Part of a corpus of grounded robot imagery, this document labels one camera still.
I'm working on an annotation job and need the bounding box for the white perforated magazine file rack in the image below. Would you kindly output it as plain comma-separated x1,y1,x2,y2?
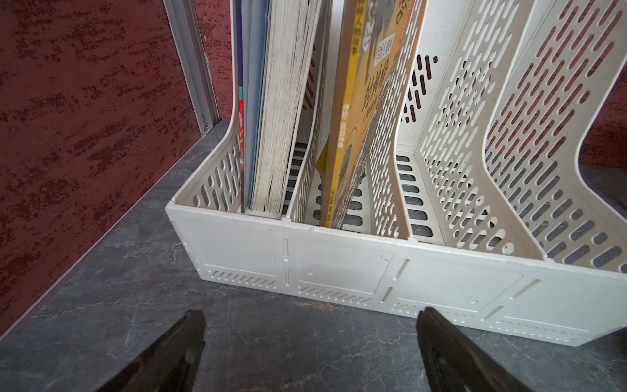
166,1,626,346

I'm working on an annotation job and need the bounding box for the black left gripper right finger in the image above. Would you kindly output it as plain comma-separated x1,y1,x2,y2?
416,307,530,391

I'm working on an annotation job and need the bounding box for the blue white magazines stack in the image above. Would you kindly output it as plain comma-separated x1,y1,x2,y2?
233,1,323,219

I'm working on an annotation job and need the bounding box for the yellow Chinese comic book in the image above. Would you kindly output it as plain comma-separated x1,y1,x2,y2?
317,1,427,229

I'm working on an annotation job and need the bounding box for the left aluminium corner post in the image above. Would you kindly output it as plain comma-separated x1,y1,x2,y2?
163,0,220,137

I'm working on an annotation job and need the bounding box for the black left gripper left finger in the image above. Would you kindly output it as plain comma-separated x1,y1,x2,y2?
98,310,207,391

